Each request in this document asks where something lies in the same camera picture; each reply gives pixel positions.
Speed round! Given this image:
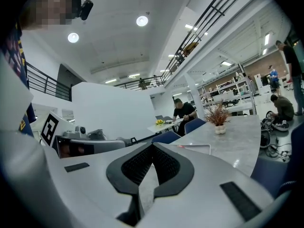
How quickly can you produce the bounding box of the round ceiling lamp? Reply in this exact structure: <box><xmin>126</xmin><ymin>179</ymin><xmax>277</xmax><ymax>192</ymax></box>
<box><xmin>136</xmin><ymin>15</ymin><xmax>149</xmax><ymax>28</ymax></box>
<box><xmin>67</xmin><ymin>32</ymin><xmax>80</xmax><ymax>44</ymax></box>

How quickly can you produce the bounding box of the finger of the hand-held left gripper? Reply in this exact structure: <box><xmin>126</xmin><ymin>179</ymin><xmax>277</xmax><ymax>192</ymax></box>
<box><xmin>122</xmin><ymin>135</ymin><xmax>154</xmax><ymax>145</ymax></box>

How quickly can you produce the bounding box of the black equipment with cables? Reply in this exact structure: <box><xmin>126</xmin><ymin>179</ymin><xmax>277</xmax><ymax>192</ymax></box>
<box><xmin>260</xmin><ymin>110</ymin><xmax>292</xmax><ymax>162</ymax></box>

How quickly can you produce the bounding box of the person's left hand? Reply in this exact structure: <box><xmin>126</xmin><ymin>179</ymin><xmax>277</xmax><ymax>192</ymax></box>
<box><xmin>59</xmin><ymin>144</ymin><xmax>86</xmax><ymax>156</ymax></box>

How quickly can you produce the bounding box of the white shelf rack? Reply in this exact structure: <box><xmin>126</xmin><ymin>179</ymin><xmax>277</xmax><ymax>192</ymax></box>
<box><xmin>201</xmin><ymin>63</ymin><xmax>257</xmax><ymax>116</ymax></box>

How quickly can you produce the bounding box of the person's head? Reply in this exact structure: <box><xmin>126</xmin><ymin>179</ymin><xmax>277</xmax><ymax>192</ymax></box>
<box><xmin>20</xmin><ymin>0</ymin><xmax>83</xmax><ymax>31</ymax></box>

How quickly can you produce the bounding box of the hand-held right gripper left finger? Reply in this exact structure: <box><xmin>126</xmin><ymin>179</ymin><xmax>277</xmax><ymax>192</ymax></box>
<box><xmin>106</xmin><ymin>142</ymin><xmax>153</xmax><ymax>227</ymax></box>

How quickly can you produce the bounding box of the grey rectangular tray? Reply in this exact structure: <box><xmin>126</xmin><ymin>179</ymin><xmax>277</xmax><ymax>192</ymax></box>
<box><xmin>170</xmin><ymin>143</ymin><xmax>212</xmax><ymax>155</ymax></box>

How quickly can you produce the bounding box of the white side table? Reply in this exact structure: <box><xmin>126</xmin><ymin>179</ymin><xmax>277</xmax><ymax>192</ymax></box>
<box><xmin>146</xmin><ymin>117</ymin><xmax>185</xmax><ymax>134</ymax></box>

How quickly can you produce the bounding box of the dried red potted plant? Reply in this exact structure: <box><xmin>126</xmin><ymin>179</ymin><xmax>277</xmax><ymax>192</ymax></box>
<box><xmin>204</xmin><ymin>98</ymin><xmax>231</xmax><ymax>135</ymax></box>

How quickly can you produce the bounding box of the black head-mounted camera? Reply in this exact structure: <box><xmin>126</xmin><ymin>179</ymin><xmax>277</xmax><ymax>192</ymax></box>
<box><xmin>79</xmin><ymin>0</ymin><xmax>94</xmax><ymax>21</ymax></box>

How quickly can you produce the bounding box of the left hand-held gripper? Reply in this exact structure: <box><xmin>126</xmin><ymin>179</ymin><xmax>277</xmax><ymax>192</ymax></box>
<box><xmin>39</xmin><ymin>112</ymin><xmax>126</xmax><ymax>159</ymax></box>

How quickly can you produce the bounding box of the black balcony railing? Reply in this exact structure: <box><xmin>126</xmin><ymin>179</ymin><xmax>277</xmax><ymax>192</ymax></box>
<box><xmin>114</xmin><ymin>0</ymin><xmax>252</xmax><ymax>91</ymax></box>
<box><xmin>25</xmin><ymin>62</ymin><xmax>73</xmax><ymax>102</ymax></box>

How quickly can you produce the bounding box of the grey laptop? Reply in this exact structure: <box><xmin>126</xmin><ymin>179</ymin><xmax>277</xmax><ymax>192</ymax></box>
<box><xmin>155</xmin><ymin>114</ymin><xmax>173</xmax><ymax>122</ymax></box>

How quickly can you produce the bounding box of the blue upholstered chair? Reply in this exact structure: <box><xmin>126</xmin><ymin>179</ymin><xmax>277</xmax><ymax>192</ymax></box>
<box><xmin>151</xmin><ymin>131</ymin><xmax>181</xmax><ymax>144</ymax></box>
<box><xmin>288</xmin><ymin>121</ymin><xmax>304</xmax><ymax>183</ymax></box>
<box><xmin>250</xmin><ymin>155</ymin><xmax>297</xmax><ymax>197</ymax></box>
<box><xmin>184</xmin><ymin>117</ymin><xmax>207</xmax><ymax>135</ymax></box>

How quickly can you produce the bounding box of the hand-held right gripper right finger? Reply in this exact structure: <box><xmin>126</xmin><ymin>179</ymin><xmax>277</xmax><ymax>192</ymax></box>
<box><xmin>152</xmin><ymin>142</ymin><xmax>195</xmax><ymax>198</ymax></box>

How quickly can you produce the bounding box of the grey gripper-mounted camera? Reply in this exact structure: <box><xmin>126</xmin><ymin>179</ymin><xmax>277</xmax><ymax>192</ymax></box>
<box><xmin>63</xmin><ymin>125</ymin><xmax>87</xmax><ymax>138</ymax></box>

